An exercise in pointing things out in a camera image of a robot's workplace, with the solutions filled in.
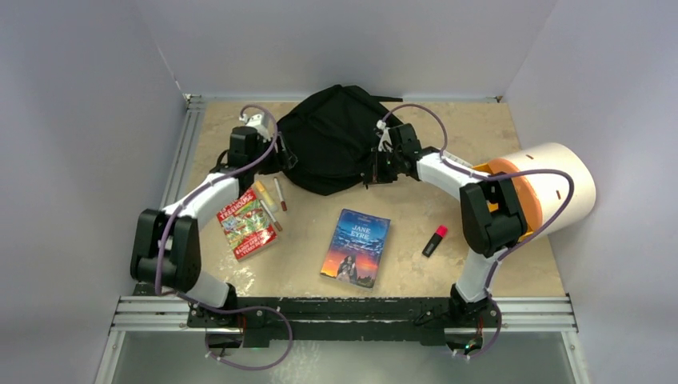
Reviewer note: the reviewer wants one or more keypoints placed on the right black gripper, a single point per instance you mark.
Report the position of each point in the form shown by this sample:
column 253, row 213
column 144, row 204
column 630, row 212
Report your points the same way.
column 376, row 175

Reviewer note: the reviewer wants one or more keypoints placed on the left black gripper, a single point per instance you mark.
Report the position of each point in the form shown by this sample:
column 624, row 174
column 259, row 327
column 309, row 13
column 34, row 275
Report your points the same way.
column 281, row 159

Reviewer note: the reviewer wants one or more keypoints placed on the black student backpack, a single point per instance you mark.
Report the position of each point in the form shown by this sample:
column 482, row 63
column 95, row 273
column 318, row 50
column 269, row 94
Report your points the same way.
column 332, row 133

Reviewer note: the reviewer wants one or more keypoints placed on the Jane Eyre blue book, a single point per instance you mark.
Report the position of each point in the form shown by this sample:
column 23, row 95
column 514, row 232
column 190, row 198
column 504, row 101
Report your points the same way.
column 356, row 249

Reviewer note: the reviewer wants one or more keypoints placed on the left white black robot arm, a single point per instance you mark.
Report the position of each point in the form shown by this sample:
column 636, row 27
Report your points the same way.
column 166, row 251

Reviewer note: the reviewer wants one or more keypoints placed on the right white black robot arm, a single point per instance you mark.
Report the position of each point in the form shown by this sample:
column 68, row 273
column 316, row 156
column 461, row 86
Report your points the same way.
column 492, row 219

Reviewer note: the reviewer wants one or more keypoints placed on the white red-capped marker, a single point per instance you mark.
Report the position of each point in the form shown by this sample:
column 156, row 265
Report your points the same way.
column 280, row 194

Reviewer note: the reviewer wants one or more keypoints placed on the white brown-tipped pen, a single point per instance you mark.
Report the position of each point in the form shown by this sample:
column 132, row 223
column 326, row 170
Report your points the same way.
column 272, row 217

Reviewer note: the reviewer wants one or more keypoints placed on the red Treehouse book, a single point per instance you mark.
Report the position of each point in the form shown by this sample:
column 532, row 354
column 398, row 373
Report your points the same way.
column 246, row 225

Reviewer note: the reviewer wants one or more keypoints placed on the pink black highlighter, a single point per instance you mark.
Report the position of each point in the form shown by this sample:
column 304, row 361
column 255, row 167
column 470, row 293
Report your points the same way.
column 434, row 241

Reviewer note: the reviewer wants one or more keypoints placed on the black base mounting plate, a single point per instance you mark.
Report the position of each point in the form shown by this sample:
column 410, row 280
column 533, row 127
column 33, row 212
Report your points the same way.
column 430, row 321

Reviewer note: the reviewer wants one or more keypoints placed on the white cylinder orange drawer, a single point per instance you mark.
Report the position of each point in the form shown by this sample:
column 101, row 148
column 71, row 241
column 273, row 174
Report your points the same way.
column 540, row 195

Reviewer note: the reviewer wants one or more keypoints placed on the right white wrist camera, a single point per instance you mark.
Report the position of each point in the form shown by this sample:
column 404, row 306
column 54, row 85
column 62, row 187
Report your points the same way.
column 382, row 131

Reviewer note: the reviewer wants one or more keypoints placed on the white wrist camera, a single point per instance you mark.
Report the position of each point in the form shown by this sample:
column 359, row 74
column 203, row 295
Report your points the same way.
column 263, row 123
column 382, row 131

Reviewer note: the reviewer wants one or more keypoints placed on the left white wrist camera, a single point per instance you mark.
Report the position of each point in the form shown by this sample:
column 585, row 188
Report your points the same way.
column 263, row 123

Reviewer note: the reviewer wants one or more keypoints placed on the aluminium frame rails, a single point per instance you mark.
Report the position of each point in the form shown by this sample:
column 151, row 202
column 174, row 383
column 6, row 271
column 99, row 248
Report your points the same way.
column 326, row 147

